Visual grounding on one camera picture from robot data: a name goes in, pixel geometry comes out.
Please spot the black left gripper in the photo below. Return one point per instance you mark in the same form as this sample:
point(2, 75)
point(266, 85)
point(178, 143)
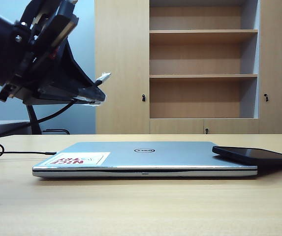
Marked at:
point(44, 37)

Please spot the black smartphone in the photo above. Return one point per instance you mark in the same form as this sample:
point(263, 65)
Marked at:
point(254, 156)

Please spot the black cabinet door key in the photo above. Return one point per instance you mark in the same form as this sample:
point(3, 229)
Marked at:
point(266, 97)
point(206, 130)
point(143, 97)

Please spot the black office chair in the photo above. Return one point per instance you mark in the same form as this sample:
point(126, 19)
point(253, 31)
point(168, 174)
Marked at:
point(35, 120)

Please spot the light wooden shelf cabinet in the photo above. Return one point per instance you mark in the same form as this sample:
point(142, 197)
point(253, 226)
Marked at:
point(121, 49)

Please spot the grey background desk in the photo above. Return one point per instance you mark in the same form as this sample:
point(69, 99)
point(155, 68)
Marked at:
point(5, 129)

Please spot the white red laptop sticker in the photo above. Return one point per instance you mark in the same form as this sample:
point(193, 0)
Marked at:
point(91, 158)

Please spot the silver Dell laptop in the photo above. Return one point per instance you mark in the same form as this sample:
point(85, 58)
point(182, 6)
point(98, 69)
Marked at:
point(167, 157)

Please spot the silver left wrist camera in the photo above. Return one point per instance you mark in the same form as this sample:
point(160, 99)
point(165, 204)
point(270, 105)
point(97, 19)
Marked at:
point(67, 7)

